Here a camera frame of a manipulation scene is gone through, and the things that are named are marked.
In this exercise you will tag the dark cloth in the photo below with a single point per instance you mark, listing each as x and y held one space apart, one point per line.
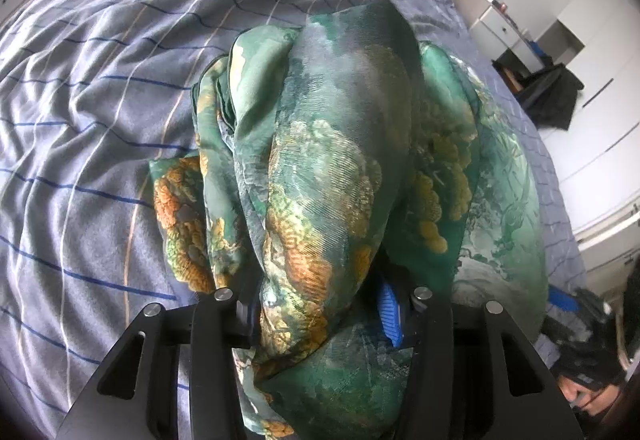
555 94

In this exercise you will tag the white drawer cabinet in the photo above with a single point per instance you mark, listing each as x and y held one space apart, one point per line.
495 27

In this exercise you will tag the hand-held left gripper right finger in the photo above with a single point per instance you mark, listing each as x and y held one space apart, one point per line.
390 315

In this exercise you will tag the green printed jacket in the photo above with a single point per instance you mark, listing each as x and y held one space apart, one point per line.
325 144

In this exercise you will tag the person's head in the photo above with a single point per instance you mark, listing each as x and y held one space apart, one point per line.
590 395

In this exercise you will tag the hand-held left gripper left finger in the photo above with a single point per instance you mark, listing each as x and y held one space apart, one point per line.
247 325

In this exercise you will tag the white wardrobe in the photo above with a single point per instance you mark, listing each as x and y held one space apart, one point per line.
600 144

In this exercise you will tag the blue striped bed sheet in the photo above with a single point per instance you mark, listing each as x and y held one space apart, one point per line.
90 144

